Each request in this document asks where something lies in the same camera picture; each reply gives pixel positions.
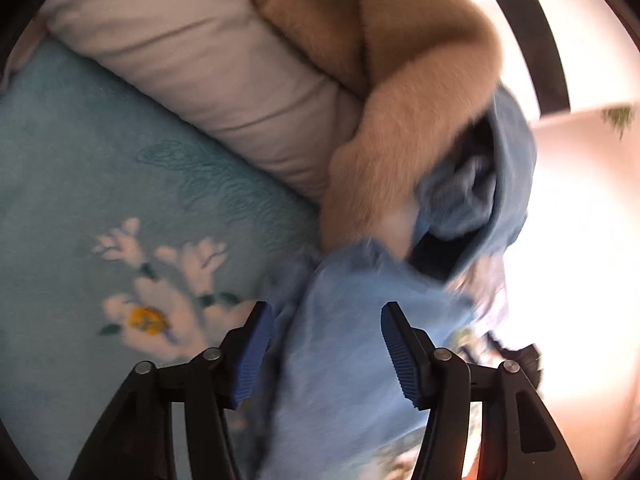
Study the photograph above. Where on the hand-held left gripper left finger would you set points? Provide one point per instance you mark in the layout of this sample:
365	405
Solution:
252	355

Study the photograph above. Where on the white wardrobe with black stripe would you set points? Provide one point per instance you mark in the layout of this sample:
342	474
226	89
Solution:
530	35

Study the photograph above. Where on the floral grey-blue duvet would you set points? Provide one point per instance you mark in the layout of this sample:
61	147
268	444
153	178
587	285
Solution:
200	60

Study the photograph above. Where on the teal floral blanket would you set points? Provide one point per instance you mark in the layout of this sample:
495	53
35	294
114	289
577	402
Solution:
75	185

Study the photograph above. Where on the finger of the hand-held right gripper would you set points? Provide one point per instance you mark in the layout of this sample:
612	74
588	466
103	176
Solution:
525	357

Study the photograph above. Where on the beige fuzzy sweater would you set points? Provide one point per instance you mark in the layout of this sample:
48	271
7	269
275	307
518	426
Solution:
390	60

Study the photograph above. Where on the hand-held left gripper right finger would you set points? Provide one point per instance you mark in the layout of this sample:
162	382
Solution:
400	355

